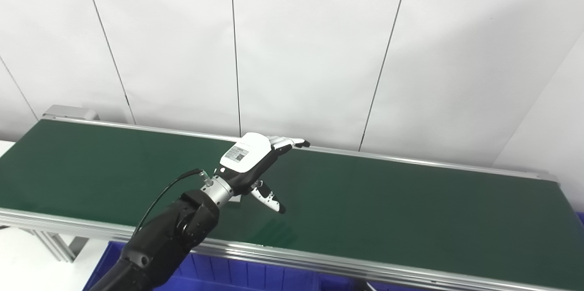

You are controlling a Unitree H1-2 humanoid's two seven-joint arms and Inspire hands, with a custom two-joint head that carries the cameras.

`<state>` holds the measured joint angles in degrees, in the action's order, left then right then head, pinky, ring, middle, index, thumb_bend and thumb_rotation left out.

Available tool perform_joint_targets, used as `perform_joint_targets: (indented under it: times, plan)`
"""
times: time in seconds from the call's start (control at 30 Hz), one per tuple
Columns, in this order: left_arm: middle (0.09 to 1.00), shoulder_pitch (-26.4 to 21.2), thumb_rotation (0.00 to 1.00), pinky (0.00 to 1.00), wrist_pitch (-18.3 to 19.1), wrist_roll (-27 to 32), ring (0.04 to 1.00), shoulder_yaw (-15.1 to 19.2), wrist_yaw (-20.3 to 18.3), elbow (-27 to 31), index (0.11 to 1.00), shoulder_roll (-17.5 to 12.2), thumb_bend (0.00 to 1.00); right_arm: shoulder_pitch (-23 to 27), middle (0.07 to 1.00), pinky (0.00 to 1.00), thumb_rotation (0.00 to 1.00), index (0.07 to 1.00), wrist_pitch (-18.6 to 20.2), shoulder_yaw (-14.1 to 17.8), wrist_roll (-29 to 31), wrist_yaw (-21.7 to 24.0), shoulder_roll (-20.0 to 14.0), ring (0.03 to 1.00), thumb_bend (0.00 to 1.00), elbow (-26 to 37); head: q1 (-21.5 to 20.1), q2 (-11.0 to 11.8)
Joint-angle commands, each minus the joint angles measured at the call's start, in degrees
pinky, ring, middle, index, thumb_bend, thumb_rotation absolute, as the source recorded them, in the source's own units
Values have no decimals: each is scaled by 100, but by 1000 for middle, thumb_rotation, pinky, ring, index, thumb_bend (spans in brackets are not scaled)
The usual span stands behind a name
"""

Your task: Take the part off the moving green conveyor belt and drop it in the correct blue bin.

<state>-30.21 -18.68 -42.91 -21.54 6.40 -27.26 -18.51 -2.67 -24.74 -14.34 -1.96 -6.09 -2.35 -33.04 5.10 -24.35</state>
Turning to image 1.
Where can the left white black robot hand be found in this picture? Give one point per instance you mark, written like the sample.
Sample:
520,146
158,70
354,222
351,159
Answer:
246,154

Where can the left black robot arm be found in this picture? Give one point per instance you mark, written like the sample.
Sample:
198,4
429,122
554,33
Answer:
159,236

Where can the blue plastic bin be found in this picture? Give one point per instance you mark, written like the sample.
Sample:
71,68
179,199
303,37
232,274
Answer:
228,272
581,218

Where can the green conveyor belt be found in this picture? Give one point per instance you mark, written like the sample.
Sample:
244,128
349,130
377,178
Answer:
388,209

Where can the grey conveyor motor housing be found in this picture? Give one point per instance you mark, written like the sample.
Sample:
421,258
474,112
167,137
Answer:
68,111

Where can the aluminium conveyor leg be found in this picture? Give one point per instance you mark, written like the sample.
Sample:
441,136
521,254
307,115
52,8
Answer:
59,243

